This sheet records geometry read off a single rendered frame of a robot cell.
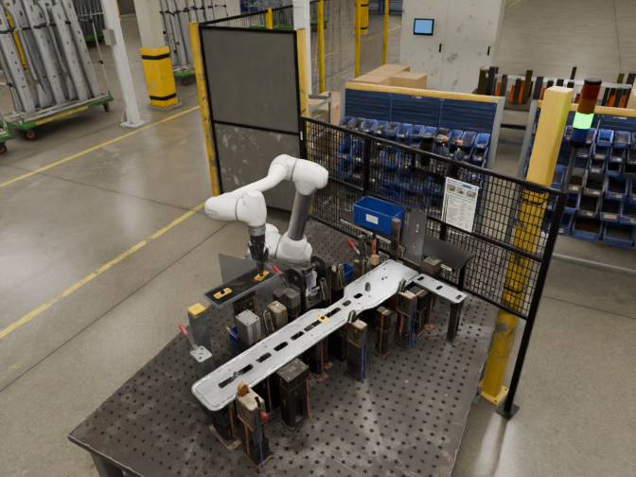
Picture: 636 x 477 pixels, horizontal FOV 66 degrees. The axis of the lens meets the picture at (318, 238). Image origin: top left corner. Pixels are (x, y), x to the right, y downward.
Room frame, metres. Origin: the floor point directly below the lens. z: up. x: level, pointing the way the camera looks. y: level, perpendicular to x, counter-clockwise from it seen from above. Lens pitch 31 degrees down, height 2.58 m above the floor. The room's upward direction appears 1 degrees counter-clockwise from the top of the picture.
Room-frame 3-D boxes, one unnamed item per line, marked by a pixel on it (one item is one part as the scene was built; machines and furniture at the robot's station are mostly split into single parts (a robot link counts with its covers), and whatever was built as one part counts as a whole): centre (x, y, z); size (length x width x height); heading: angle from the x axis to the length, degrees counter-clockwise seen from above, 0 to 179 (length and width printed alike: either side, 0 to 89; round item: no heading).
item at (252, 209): (2.04, 0.30, 1.55); 0.13 x 0.11 x 0.16; 80
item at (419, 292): (2.11, -0.54, 0.84); 0.11 x 0.10 x 0.28; 43
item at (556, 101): (2.28, -1.14, 1.00); 0.18 x 0.18 x 2.00; 43
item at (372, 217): (2.78, -0.40, 1.10); 0.30 x 0.17 x 0.13; 50
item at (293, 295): (2.00, 0.15, 0.89); 0.13 x 0.11 x 0.38; 43
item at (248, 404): (1.34, 0.28, 0.88); 0.15 x 0.11 x 0.36; 43
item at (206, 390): (1.86, -0.01, 1.00); 1.38 x 0.22 x 0.02; 133
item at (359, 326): (1.79, -0.18, 0.87); 0.12 x 0.09 x 0.35; 43
